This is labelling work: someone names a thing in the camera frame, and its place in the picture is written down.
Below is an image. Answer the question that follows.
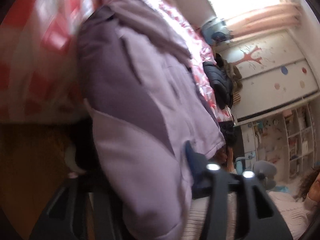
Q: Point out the lilac and purple jacket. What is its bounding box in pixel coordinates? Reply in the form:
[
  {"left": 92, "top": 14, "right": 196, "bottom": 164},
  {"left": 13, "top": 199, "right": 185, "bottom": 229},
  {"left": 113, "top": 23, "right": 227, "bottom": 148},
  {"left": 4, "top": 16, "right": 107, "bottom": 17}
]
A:
[{"left": 77, "top": 0, "right": 225, "bottom": 239}]

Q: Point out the dark clothes heap on bed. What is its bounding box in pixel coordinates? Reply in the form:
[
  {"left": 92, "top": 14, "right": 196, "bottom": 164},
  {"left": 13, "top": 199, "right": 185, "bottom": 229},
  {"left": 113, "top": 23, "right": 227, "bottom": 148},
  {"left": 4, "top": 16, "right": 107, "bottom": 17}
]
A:
[{"left": 202, "top": 53, "right": 242, "bottom": 109}]

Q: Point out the grey desk chair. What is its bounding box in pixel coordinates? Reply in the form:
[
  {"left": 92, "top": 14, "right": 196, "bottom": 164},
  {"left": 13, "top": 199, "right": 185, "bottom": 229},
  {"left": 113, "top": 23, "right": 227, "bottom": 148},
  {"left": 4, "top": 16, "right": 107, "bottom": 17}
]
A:
[{"left": 235, "top": 157, "right": 277, "bottom": 190}]

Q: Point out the white bookshelf with items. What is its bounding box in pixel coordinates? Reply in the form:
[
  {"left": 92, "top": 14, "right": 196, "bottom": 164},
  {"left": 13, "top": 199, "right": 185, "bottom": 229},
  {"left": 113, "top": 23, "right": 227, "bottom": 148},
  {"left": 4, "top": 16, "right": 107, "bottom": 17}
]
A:
[{"left": 240, "top": 103, "right": 316, "bottom": 185}]

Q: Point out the person in pink sweater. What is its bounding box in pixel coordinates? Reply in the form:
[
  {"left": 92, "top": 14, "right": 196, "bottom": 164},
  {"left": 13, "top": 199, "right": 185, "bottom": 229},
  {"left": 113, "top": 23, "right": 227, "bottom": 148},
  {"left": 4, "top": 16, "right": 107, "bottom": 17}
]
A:
[{"left": 182, "top": 166, "right": 320, "bottom": 240}]

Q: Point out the white wardrobe with tree decal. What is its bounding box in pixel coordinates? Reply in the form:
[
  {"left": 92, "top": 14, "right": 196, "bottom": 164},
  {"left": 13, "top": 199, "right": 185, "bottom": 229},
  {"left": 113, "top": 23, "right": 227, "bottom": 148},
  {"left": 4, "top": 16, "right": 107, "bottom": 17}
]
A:
[{"left": 220, "top": 31, "right": 319, "bottom": 124}]

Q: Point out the blue patterned right curtain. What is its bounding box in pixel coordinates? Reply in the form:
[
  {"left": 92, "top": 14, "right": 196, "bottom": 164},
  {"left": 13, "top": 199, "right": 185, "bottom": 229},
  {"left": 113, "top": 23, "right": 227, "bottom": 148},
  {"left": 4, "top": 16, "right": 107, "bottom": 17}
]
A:
[{"left": 201, "top": 17, "right": 233, "bottom": 46}]

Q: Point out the pink checkered plastic-covered bedding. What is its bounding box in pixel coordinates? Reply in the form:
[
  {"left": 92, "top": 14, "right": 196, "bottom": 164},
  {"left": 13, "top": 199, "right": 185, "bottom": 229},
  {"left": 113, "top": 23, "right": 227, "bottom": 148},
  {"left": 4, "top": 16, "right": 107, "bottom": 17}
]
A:
[{"left": 1, "top": 0, "right": 233, "bottom": 124}]

